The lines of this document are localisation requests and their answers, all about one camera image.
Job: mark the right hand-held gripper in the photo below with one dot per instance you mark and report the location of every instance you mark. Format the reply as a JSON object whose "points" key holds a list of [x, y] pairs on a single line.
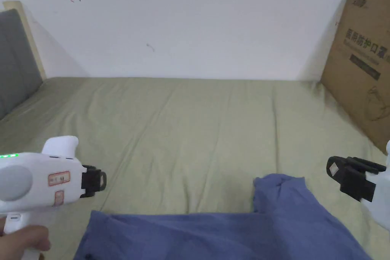
{"points": [[381, 190]]}

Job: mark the bed with pale green sheet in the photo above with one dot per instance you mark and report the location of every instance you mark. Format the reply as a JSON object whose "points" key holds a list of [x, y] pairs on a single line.
{"points": [[182, 120]]}

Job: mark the grey padded headboard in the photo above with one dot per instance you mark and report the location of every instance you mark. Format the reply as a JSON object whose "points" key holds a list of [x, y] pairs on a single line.
{"points": [[15, 59]]}

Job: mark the brown cardboard carton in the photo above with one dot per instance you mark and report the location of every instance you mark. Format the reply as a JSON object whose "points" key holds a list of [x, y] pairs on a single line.
{"points": [[359, 59]]}

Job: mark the blue shirt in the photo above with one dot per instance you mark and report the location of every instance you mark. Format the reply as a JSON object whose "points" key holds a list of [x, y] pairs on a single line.
{"points": [[213, 235]]}

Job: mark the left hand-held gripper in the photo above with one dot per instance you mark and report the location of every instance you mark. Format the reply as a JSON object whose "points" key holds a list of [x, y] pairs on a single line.
{"points": [[36, 177]]}

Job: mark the person's left hand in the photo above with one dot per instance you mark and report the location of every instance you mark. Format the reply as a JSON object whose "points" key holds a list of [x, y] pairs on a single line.
{"points": [[27, 237]]}

